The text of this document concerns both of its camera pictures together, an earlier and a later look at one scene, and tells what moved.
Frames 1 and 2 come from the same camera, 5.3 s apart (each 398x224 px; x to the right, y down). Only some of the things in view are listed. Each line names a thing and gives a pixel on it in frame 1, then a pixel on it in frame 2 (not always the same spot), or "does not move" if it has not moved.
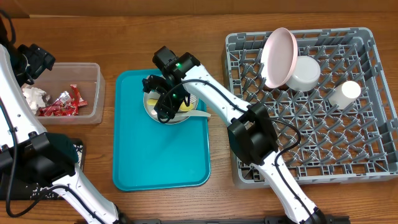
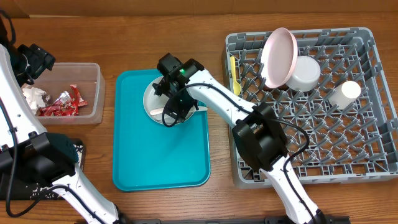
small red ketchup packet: [76, 98] does not move
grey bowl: [306, 75] does not move
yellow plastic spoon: [183, 107] -> [236, 85]
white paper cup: [344, 94] does not move
